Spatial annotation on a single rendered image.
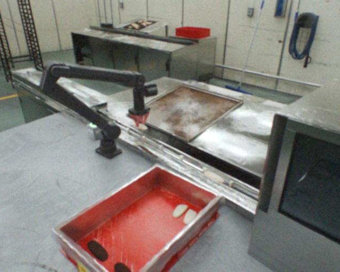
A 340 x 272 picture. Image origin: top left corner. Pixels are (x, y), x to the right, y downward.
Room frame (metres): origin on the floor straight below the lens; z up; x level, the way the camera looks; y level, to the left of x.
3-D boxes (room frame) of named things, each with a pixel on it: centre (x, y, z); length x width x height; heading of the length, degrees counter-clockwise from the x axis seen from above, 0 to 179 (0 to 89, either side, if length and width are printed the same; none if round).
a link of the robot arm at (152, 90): (1.36, 0.12, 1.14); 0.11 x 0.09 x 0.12; 121
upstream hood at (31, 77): (2.10, 0.91, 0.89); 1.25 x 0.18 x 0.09; 45
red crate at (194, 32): (5.12, -0.41, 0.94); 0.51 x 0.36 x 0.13; 49
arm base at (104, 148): (1.24, 0.31, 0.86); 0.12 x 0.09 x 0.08; 52
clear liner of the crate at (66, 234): (0.69, 0.08, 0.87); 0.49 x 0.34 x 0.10; 140
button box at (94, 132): (1.42, 0.41, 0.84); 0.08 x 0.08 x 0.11; 45
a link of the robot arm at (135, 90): (1.34, 0.15, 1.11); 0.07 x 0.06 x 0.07; 121
